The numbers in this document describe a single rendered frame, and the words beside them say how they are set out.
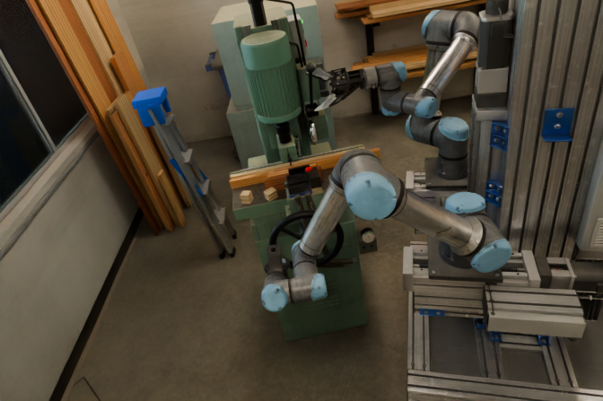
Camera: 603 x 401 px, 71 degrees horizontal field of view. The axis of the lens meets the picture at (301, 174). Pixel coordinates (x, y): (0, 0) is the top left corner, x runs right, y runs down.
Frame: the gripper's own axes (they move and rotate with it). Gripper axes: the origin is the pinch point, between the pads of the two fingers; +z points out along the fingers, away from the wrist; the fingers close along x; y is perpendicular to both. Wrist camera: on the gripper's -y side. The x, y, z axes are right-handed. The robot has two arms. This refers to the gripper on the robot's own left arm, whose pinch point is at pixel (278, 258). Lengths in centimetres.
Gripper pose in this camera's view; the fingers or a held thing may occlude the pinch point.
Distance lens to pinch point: 158.9
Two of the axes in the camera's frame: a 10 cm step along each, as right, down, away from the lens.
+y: 1.6, 9.8, 0.8
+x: 9.9, -1.6, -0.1
